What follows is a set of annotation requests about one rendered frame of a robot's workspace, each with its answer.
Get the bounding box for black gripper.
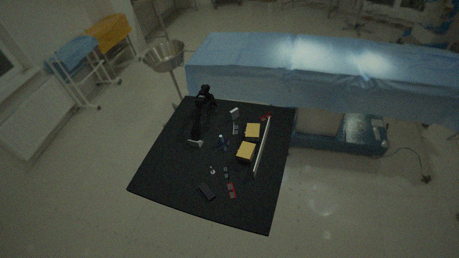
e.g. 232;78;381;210
206;93;217;107

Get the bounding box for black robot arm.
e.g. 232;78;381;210
190;84;210;141

